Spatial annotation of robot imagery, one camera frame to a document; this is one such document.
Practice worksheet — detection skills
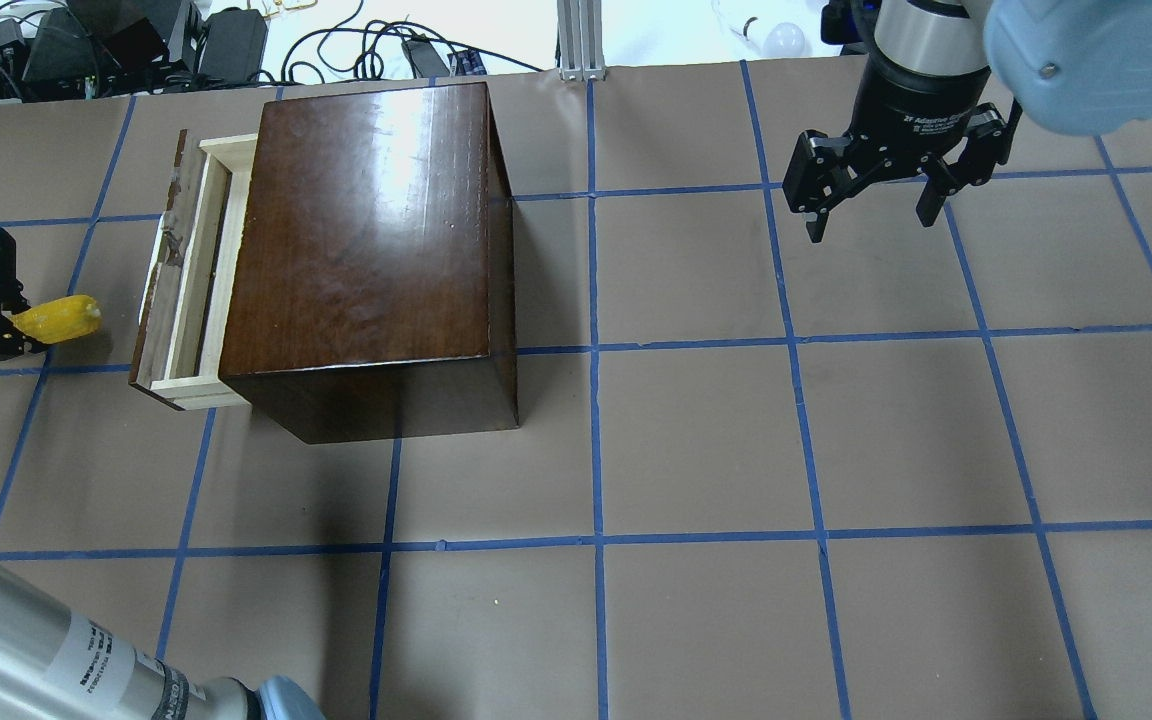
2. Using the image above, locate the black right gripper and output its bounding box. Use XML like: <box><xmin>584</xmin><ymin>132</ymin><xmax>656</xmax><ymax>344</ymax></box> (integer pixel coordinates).
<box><xmin>783</xmin><ymin>55</ymin><xmax>1023</xmax><ymax>243</ymax></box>

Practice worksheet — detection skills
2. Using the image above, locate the yellow corn cob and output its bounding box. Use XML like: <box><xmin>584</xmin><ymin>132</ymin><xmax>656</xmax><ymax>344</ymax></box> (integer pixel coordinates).
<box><xmin>0</xmin><ymin>293</ymin><xmax>103</xmax><ymax>347</ymax></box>

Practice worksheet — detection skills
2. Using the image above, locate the wooden drawer with white handle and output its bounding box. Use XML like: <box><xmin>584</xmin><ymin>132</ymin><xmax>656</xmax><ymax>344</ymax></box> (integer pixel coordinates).
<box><xmin>128</xmin><ymin>129</ymin><xmax>259</xmax><ymax>411</ymax></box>

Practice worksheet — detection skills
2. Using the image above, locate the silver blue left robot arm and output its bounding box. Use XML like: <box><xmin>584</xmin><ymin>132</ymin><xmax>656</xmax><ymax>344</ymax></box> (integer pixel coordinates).
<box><xmin>0</xmin><ymin>564</ymin><xmax>323</xmax><ymax>719</ymax></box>

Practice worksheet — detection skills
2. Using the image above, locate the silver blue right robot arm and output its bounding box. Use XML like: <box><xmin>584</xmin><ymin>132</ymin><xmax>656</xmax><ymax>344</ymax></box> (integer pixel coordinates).
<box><xmin>782</xmin><ymin>1</ymin><xmax>1152</xmax><ymax>243</ymax></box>

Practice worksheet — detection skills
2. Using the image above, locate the white light bulb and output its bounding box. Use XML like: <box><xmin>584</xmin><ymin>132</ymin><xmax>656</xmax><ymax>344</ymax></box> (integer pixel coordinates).
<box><xmin>740</xmin><ymin>15</ymin><xmax>812</xmax><ymax>59</ymax></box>

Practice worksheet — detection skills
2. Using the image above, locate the black computer equipment stack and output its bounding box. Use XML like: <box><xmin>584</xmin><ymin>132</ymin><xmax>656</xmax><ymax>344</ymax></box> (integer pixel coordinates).
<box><xmin>0</xmin><ymin>1</ymin><xmax>206</xmax><ymax>103</ymax></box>

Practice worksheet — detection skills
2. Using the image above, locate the black power adapter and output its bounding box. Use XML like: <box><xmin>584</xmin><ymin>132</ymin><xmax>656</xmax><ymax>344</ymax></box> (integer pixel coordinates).
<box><xmin>196</xmin><ymin>8</ymin><xmax>268</xmax><ymax>85</ymax></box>

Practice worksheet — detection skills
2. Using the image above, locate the dark brown wooden cabinet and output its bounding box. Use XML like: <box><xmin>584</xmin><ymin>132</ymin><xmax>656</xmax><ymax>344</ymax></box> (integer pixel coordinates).
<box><xmin>218</xmin><ymin>82</ymin><xmax>518</xmax><ymax>445</ymax></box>

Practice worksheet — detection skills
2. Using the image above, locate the aluminium frame post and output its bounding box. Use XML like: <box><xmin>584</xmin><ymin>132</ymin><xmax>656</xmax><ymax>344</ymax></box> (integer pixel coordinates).
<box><xmin>556</xmin><ymin>0</ymin><xmax>607</xmax><ymax>82</ymax></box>

